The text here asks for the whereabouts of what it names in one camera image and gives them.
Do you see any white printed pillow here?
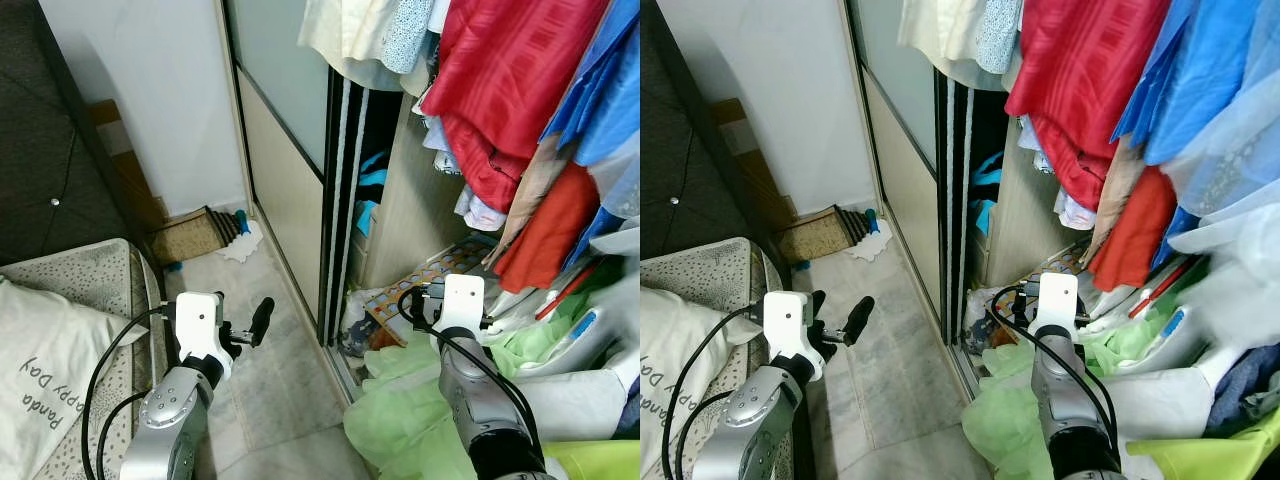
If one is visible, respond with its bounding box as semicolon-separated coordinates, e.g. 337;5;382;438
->
0;275;133;480
640;278;749;480

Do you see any crumpled white tissue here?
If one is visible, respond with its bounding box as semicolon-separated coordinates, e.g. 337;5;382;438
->
214;220;267;264
845;220;894;264

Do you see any wardrobe sliding door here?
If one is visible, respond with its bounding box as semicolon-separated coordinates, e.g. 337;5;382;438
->
845;0;951;346
215;0;336;346

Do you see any white patterned mattress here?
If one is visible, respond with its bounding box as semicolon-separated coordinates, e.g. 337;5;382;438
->
0;238;173;480
640;238;793;480

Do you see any orange cutout stencil board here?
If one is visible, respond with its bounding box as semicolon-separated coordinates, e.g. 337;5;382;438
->
363;234;503;348
964;238;1097;351

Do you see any light green plastic bag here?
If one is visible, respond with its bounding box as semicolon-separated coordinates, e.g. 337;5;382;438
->
961;298;1203;480
343;298;603;480

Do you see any beige wardrobe partition panel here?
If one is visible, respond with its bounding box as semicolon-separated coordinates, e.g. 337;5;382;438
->
985;115;1073;291
363;100;473;291

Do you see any dark blue cloth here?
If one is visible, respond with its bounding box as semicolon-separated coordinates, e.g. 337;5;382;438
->
614;373;641;438
1204;344;1280;438

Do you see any black tufted headboard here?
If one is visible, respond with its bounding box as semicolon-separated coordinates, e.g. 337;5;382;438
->
640;0;791;269
0;0;166;269

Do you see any sheer pale blue fabric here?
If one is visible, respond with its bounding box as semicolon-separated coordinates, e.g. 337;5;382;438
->
588;128;641;263
1160;30;1280;353

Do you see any white item blue label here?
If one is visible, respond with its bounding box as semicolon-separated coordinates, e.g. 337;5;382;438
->
1139;304;1193;353
544;304;603;358

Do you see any red white stick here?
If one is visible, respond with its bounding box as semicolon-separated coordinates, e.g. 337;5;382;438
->
1127;261;1197;320
534;263;603;322

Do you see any white cloth bundle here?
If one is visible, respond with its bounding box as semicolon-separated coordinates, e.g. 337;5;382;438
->
518;362;641;443
1108;358;1253;443

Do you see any lime green cloth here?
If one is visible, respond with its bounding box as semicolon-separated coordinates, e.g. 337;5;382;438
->
1125;408;1280;480
540;438;641;480

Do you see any orange red garment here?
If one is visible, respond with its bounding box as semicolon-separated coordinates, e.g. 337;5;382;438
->
494;163;603;293
1087;165;1181;293

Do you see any beige patterned garment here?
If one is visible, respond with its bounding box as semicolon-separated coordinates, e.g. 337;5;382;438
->
484;130;573;268
1079;138;1143;268

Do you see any cream hanging garment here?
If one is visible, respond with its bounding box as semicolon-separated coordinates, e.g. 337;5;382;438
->
898;0;1001;93
298;0;403;93

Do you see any blue hanging garment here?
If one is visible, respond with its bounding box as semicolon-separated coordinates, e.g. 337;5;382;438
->
1110;0;1269;168
540;0;641;168

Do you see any white blue dotted garment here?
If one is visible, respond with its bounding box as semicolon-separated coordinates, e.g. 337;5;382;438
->
975;0;1027;75
384;0;439;73

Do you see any red hanging garment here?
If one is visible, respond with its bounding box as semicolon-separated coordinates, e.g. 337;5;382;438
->
418;0;613;213
1004;0;1173;213

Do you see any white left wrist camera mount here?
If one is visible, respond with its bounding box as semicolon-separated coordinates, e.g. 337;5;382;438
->
762;289;825;385
174;291;233;383

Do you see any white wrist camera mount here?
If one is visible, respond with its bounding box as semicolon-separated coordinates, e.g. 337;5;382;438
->
440;274;487;337
762;289;825;385
1036;271;1082;337
174;291;233;383

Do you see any long black left arm cable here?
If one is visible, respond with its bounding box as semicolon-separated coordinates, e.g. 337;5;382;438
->
663;306;769;480
82;306;179;480

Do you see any short black left arm cable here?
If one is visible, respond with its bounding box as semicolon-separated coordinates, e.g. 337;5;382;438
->
677;390;739;480
97;390;154;480

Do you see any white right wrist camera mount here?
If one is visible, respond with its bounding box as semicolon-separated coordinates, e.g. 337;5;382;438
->
440;274;487;337
1036;271;1082;337

